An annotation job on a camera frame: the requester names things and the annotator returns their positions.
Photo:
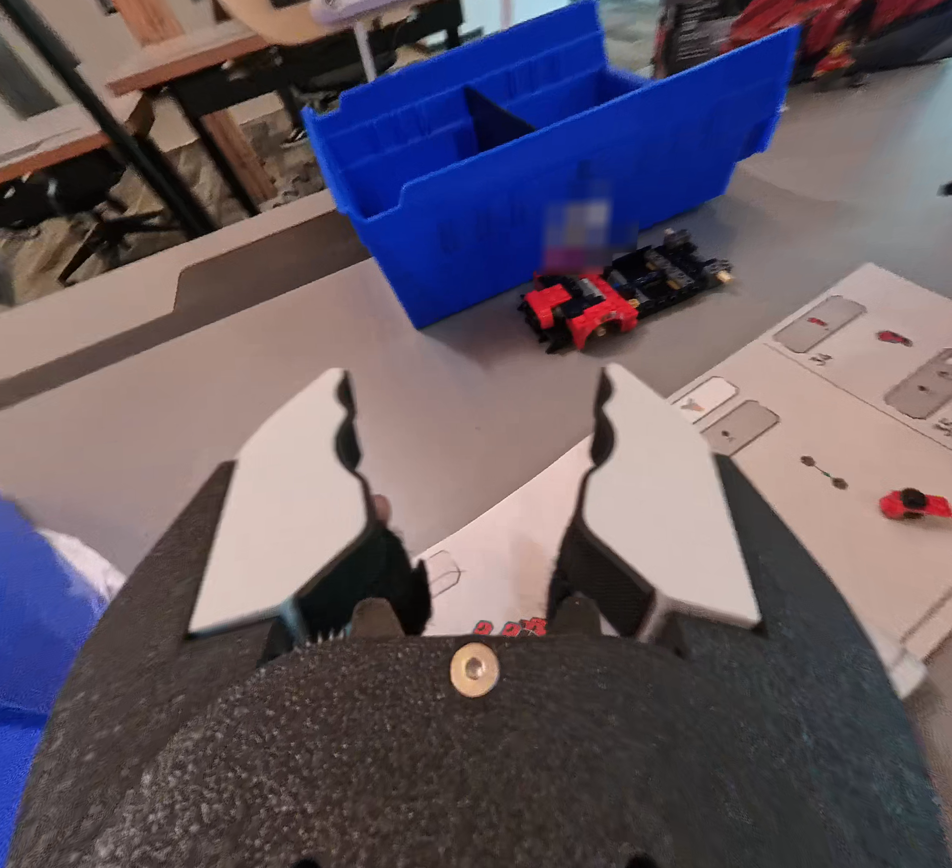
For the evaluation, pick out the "black metal pole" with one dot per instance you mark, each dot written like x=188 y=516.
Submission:
x=111 y=116

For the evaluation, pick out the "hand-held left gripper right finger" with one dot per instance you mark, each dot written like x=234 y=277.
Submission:
x=658 y=511

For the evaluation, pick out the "black office chair base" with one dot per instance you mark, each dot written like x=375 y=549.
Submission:
x=111 y=235

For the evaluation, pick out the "white instruction booklet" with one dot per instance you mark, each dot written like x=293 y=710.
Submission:
x=818 y=436

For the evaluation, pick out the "red and black lego car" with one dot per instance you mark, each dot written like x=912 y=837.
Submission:
x=595 y=310

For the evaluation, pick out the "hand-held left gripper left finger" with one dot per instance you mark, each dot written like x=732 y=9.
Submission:
x=282 y=503

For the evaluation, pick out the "blue plastic bin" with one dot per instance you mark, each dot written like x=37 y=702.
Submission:
x=483 y=243

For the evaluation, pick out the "wooden table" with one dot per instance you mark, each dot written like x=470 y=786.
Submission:
x=186 y=57

